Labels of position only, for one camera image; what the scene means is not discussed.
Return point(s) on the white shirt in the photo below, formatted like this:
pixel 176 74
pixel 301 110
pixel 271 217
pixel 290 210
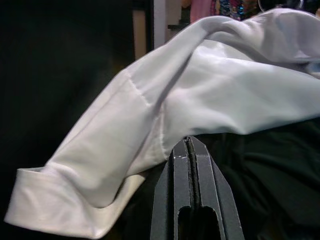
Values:
pixel 200 87

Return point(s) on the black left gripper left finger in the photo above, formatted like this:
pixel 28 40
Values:
pixel 175 190

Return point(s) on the pink garment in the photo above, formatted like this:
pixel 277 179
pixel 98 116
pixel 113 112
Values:
pixel 200 10

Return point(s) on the colourful sequined garment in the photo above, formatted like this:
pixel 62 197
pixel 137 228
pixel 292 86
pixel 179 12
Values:
pixel 232 8

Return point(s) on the black fabric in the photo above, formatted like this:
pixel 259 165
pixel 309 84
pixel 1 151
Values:
pixel 275 175

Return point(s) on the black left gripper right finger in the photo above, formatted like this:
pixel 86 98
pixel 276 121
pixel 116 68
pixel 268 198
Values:
pixel 212 200

